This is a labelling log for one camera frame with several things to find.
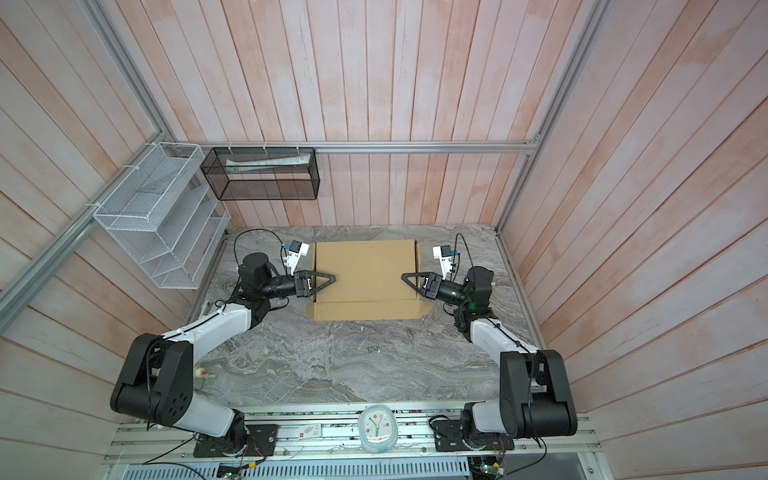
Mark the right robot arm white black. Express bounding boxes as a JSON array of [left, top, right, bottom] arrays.
[[401, 266, 578, 449]]

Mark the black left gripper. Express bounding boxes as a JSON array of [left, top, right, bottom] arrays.
[[261, 269, 336, 299]]

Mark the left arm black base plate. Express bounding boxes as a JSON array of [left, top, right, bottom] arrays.
[[193, 424, 278, 458]]

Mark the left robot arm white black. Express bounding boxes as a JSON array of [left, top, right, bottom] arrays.
[[110, 252, 336, 452]]

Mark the brown cardboard box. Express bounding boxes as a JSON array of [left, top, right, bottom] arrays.
[[307, 239, 432, 322]]

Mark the black wire mesh basket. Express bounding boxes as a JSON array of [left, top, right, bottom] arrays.
[[201, 146, 321, 201]]

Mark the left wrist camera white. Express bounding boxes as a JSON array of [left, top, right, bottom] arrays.
[[282, 240, 310, 275]]

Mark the white paper in basket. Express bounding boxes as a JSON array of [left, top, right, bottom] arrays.
[[225, 154, 312, 174]]

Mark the white wire mesh shelf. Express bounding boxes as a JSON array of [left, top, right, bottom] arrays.
[[94, 143, 230, 290]]

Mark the small white label tag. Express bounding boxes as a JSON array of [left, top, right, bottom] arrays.
[[298, 423, 322, 439]]

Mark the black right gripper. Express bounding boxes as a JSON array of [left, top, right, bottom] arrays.
[[404, 275, 470, 311]]

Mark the white round clock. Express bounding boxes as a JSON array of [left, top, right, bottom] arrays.
[[357, 405, 399, 454]]

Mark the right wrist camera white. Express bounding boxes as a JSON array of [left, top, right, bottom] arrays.
[[433, 245, 455, 280]]

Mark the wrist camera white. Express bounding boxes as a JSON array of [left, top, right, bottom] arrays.
[[282, 240, 310, 275], [433, 245, 455, 280]]

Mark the white small stapler device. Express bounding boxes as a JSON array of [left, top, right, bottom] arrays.
[[199, 300, 219, 317]]

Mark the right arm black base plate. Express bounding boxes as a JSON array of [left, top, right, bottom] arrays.
[[428, 415, 514, 453]]

